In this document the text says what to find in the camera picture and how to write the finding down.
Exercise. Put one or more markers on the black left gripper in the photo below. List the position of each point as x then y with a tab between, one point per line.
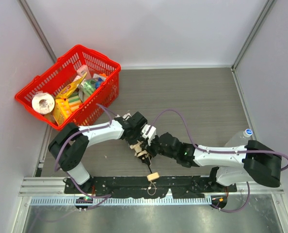
136	141

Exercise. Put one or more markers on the clear plastic water bottle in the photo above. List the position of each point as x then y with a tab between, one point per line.
240	138

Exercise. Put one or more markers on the pink white small package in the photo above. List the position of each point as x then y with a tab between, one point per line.
82	70

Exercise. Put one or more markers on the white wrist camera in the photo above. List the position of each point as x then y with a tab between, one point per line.
126	116
148	133

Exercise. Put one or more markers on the white toilet paper roll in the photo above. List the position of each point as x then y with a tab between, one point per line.
43	103

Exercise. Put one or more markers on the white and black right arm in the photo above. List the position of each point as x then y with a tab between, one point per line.
252	162

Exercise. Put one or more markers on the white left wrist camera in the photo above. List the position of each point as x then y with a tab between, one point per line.
126	116

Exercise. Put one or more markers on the yellow green sponge pack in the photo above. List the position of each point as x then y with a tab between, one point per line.
74	102

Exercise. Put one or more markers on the white slotted cable duct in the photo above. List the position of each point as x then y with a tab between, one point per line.
79	201

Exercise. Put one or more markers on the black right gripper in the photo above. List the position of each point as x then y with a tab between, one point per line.
155	147

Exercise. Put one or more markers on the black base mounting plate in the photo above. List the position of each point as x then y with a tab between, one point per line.
137	187

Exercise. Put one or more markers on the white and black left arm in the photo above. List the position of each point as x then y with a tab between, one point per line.
70	144

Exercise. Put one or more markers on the orange plastic package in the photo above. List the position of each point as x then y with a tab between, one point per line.
61	111

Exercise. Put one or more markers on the green white wrapped package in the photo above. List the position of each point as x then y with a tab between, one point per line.
88	87

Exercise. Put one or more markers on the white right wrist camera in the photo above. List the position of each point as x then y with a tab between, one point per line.
148	133

